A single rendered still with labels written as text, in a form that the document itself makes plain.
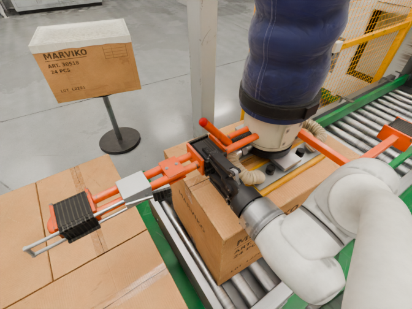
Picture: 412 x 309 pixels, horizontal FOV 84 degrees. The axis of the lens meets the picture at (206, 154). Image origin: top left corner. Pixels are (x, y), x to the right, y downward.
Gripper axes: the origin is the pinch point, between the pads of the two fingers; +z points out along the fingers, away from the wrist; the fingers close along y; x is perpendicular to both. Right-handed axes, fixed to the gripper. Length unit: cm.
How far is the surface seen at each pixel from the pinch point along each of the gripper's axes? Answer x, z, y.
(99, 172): -28, 65, 54
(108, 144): -13, 150, 106
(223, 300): -7, -24, 52
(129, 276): -33, 3, 53
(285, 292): 12, -35, 48
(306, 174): 30.4, -15.7, 12.7
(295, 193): 21.4, -18.9, 12.6
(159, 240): -13, 36, 108
